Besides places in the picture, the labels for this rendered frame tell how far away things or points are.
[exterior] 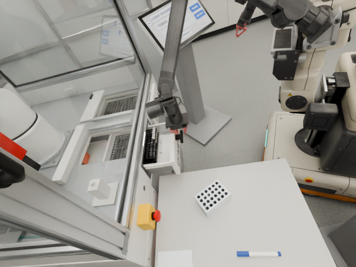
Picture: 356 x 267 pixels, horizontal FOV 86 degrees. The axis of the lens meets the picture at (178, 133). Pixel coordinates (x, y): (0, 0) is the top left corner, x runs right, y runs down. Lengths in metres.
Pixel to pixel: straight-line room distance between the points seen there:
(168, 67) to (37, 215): 0.58
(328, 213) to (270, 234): 0.97
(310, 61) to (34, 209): 1.17
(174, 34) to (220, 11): 3.11
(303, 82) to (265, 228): 0.74
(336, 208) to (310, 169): 0.37
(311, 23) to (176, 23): 0.47
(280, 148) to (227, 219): 0.90
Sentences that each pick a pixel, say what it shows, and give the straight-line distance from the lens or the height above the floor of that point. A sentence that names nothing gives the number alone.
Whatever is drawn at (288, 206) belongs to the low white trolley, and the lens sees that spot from 0.86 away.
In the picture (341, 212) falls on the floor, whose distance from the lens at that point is 1.78.
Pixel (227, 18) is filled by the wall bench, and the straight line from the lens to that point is 3.93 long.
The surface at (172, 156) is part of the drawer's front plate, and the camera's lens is 0.78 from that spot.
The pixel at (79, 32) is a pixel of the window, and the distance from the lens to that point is 0.69.
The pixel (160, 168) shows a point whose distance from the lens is 0.85.
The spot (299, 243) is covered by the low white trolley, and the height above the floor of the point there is 0.76.
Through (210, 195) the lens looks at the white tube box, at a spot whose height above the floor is 0.80.
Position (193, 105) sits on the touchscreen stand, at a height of 0.31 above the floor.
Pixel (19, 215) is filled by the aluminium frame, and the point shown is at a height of 1.32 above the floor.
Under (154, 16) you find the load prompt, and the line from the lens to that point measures 1.52.
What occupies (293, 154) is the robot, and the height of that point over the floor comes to 0.28.
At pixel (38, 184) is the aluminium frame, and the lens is 0.42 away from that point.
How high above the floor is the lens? 1.55
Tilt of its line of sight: 47 degrees down
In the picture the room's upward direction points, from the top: 21 degrees counter-clockwise
